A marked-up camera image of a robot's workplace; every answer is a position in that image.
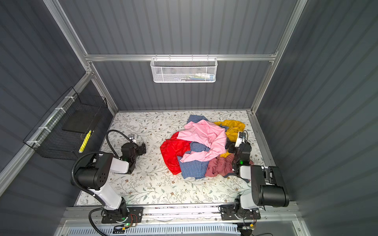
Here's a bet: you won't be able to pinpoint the black corrugated cable conduit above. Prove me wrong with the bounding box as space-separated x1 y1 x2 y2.
70 129 133 236

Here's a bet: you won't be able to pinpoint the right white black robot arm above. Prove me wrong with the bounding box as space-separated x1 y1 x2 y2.
219 142 290 221

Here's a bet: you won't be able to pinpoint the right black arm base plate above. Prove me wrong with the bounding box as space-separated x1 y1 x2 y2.
218 204 261 221

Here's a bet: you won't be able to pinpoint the mustard yellow cloth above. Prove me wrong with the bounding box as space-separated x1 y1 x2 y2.
214 120 246 158

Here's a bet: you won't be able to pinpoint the floral table mat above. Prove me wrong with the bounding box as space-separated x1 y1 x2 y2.
101 110 264 205

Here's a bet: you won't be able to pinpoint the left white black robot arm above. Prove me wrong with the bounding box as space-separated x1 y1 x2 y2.
71 143 146 224

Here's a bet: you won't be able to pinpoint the red cloth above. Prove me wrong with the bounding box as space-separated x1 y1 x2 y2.
160 132 191 175

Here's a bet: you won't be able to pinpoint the white ventilation grille strip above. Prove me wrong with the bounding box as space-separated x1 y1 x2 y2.
66 224 241 236

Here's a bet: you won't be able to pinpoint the white wire mesh basket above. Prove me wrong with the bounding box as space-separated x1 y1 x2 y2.
150 57 218 83

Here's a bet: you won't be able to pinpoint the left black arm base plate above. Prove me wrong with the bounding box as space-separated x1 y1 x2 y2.
101 207 144 224

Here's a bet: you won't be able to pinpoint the maroon cloth grey trim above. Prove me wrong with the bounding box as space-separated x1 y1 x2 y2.
205 153 240 178

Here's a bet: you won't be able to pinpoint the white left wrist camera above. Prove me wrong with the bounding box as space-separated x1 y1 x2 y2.
128 134 136 142

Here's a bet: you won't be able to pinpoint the blue checkered shirt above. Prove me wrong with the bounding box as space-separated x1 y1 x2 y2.
177 114 212 180

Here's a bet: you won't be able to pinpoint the pink cloth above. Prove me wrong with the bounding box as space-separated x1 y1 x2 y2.
177 120 227 163

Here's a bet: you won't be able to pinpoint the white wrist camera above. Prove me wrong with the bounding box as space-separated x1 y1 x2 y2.
128 134 136 142
235 131 248 148

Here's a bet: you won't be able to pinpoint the tubes inside white basket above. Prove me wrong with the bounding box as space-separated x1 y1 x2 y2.
175 73 216 82

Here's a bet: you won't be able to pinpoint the yellow green marker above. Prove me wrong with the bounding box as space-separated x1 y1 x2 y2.
78 130 92 153

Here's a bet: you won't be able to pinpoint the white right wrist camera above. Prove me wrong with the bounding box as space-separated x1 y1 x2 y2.
235 131 248 148

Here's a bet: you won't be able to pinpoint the black wire basket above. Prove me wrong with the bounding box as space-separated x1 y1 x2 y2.
23 88 108 160

